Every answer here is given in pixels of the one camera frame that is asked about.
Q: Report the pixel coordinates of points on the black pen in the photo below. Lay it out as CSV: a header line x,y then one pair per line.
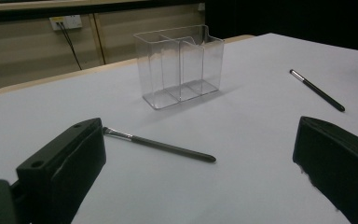
x,y
167,147

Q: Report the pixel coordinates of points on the white table cover sheet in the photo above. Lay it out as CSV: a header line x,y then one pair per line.
x,y
245,133

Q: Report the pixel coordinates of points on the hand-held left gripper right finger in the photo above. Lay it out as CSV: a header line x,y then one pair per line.
x,y
338,161

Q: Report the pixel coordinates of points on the dark curtain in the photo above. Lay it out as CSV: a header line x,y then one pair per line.
x,y
292,18

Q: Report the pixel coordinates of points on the clear acrylic organizer box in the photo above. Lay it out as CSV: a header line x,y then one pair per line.
x,y
180,71

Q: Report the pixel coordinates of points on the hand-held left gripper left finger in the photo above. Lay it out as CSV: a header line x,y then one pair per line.
x,y
59,174

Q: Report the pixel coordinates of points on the black makeup brush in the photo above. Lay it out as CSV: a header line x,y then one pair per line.
x,y
318,91

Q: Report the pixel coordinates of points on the white wall socket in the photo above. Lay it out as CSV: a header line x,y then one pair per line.
x,y
70,21

